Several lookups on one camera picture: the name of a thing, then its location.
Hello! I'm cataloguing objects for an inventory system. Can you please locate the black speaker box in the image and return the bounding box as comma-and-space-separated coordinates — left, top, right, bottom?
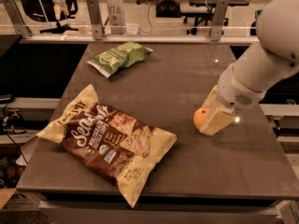
156, 0, 180, 18

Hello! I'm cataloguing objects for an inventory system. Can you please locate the white numbered pillar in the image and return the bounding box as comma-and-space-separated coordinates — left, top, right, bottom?
107, 0, 127, 35

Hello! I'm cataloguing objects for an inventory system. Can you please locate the metal bracket post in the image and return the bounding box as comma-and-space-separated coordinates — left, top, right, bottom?
86, 0, 104, 40
1, 0, 32, 38
209, 0, 229, 42

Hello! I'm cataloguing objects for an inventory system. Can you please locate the black cable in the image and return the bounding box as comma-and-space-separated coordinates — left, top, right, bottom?
0, 101, 30, 165

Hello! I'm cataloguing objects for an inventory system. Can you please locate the orange fruit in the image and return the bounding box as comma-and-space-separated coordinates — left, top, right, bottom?
193, 107, 209, 130

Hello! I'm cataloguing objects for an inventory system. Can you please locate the brown multigrain chip bag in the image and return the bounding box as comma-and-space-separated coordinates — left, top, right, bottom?
37, 85, 177, 206

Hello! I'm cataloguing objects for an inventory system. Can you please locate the middle metal bracket post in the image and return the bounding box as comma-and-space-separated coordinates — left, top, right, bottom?
86, 0, 104, 40

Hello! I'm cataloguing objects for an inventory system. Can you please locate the green jalapeno chip bag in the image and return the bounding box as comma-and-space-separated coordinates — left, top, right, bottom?
88, 41, 152, 78

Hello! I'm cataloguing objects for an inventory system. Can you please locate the left metal bracket post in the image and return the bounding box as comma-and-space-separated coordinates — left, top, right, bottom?
1, 0, 32, 38

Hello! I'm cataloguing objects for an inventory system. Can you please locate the black tripod stand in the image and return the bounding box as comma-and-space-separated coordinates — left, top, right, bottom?
21, 0, 78, 34

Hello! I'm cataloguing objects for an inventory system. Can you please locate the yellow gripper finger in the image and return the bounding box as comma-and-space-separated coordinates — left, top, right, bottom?
203, 86, 218, 107
199, 107, 235, 135

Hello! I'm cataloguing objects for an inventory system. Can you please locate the cardboard box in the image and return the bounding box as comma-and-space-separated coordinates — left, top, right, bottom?
0, 188, 40, 212

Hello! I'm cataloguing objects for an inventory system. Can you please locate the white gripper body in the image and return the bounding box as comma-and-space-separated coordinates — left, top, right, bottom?
217, 63, 265, 109

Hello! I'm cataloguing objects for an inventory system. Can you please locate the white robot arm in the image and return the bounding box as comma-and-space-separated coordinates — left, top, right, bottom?
193, 0, 299, 135

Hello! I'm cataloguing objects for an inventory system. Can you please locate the black background desk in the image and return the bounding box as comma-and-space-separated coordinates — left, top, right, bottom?
184, 0, 249, 35

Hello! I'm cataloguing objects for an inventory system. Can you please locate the right metal bracket post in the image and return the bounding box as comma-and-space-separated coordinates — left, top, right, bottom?
209, 0, 229, 42

